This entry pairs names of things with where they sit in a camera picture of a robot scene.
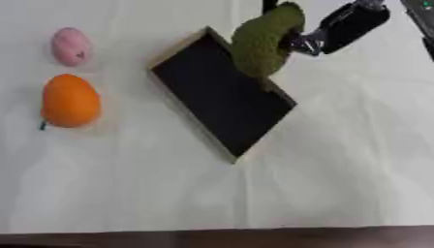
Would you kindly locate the pink egg-shaped toy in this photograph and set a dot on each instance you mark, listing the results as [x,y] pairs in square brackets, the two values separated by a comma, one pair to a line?
[71,46]

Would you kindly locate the orange mango toy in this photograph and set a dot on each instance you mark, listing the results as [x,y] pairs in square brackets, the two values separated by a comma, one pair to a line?
[70,100]

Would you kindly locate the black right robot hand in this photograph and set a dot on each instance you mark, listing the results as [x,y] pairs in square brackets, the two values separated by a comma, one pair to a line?
[353,25]

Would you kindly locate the green avocado toy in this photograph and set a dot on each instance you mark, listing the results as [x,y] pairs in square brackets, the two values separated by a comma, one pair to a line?
[264,42]

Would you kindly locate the tan cardboard box black inside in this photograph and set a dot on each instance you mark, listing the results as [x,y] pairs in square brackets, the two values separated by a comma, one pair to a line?
[223,97]

